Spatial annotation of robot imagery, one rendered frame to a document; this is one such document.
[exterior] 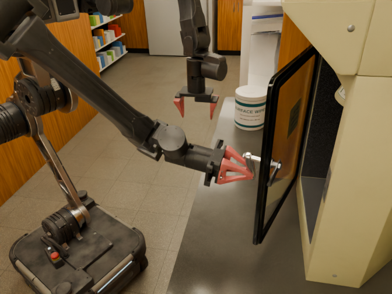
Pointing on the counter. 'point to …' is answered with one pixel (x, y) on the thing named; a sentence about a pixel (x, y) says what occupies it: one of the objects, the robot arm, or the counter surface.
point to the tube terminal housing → (357, 171)
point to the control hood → (333, 28)
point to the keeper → (326, 184)
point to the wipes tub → (250, 107)
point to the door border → (269, 142)
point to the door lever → (251, 163)
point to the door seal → (273, 136)
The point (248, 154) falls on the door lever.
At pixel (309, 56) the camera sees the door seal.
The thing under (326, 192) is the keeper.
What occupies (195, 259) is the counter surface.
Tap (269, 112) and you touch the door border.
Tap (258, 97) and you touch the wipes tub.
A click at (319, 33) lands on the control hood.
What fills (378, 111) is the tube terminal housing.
